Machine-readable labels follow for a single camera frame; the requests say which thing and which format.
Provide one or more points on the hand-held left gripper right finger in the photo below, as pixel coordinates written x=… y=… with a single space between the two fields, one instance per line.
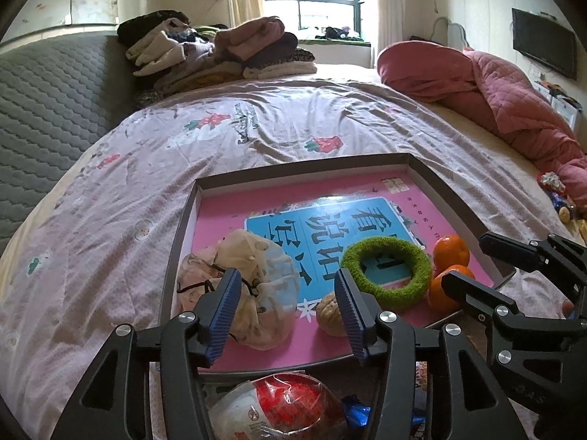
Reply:
x=351 y=318

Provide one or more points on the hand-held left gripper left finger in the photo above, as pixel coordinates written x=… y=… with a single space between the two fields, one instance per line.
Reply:
x=224 y=316

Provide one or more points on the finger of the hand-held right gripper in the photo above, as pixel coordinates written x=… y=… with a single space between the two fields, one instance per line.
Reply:
x=477 y=293
x=509 y=250

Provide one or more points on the brown walnut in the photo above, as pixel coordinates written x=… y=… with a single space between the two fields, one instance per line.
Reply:
x=330 y=314

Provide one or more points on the orange mandarin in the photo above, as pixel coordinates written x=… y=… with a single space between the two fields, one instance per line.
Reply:
x=442 y=295
x=451 y=250

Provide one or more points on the beige fabric scrunchie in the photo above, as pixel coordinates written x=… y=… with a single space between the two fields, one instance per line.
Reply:
x=270 y=275

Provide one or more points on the shallow grey cardboard box tray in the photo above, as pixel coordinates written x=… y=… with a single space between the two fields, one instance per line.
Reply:
x=298 y=175

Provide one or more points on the colourful small toy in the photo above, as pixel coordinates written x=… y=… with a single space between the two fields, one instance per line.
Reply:
x=552 y=183

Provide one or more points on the blue foil wrapper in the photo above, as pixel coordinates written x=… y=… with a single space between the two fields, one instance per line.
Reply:
x=357 y=415

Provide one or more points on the red and white snack packet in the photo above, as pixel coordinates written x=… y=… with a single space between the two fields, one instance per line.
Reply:
x=284 y=398

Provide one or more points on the pink and blue book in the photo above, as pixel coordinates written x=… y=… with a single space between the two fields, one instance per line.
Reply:
x=220 y=211

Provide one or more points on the white low cabinet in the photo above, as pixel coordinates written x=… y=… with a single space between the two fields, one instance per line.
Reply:
x=562 y=103

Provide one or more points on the red quilted blanket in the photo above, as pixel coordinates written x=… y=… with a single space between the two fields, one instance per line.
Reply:
x=495 y=91

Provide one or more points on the pink printed bedsheet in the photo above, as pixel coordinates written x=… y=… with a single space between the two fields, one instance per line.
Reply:
x=114 y=201

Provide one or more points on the dark clothes on windowsill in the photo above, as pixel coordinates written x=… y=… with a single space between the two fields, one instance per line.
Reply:
x=339 y=33

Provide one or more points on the pile of folded clothes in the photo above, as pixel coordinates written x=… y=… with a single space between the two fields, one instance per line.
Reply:
x=257 y=39

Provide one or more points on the black wall television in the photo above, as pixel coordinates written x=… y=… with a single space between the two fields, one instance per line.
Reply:
x=543 y=41

